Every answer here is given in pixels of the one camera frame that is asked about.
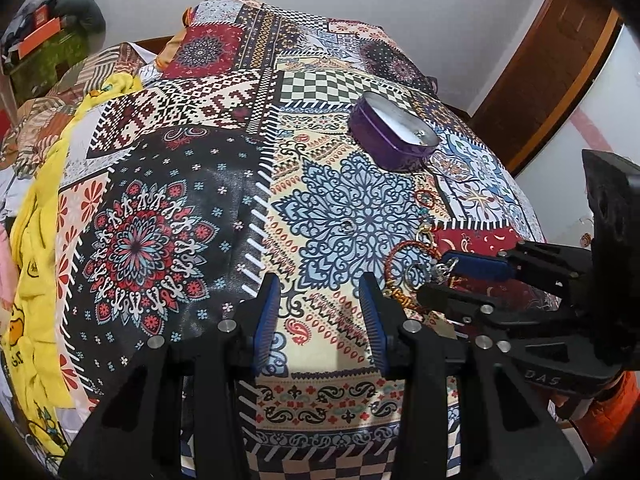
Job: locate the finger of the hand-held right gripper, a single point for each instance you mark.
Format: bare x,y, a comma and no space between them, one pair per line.
475,266
450,301

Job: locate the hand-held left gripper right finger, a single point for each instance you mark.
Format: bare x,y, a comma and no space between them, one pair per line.
373,321

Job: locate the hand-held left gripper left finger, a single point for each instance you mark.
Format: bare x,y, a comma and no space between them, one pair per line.
265,316

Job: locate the purple oval jewelry box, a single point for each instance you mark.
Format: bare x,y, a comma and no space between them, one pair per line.
385,135

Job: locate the person's right forearm orange sleeve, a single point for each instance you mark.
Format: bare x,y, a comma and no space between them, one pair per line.
610,405

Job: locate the gold pendant charm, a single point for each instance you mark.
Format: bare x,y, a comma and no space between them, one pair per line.
425,234

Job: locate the patchwork printed bedsheet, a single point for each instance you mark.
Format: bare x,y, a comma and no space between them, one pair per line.
200,200

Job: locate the brown wooden door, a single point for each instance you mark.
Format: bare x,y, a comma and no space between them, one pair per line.
545,80

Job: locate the yellow printed cloth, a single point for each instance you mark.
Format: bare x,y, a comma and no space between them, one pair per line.
40,240

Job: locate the red mandala print pillow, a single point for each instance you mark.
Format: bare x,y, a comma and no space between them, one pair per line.
200,52

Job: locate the striped beige cloth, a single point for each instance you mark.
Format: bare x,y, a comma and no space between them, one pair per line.
95,67

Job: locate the dark green bag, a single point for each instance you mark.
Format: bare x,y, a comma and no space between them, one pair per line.
82,14

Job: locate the orange cardboard box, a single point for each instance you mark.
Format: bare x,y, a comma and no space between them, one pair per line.
37,30

